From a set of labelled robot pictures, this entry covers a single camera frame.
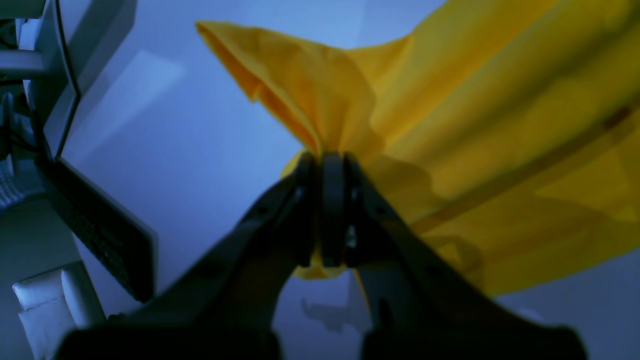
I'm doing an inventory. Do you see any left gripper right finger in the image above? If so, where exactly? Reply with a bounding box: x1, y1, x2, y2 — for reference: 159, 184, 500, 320
325, 152, 588, 360

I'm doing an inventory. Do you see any yellow T-shirt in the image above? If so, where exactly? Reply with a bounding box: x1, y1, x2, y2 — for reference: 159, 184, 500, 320
196, 0, 640, 296

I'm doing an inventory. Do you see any black keyboard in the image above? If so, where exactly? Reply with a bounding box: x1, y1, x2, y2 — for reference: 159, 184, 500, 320
35, 155, 154, 303

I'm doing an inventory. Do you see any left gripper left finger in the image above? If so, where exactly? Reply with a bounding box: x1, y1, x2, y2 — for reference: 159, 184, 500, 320
57, 152, 320, 360

